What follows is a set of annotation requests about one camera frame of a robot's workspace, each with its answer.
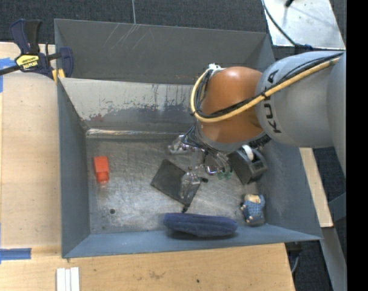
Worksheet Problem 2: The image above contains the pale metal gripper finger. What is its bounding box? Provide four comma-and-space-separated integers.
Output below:
179, 172, 201, 206
167, 134, 193, 155

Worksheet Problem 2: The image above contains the dark grey flat block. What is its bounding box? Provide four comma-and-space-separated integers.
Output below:
150, 159, 201, 206

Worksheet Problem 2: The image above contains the dark blue cloth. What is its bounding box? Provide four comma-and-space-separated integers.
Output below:
162, 212, 239, 239

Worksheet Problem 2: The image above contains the black tape dispenser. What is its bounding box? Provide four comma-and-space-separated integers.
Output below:
228, 147, 269, 185

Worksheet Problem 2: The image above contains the grey metal bin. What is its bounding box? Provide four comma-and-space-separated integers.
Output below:
53, 18, 324, 259

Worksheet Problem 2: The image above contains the toy animal in blue clothes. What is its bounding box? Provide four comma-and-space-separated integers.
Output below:
239, 193, 266, 227

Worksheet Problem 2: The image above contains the orange-red block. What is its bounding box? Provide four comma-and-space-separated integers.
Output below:
93, 156, 110, 184

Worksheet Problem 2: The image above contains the pale wood board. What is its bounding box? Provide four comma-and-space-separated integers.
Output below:
0, 43, 63, 251

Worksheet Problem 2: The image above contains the black cylinder on white bracket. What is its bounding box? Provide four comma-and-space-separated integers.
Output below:
241, 133, 271, 161

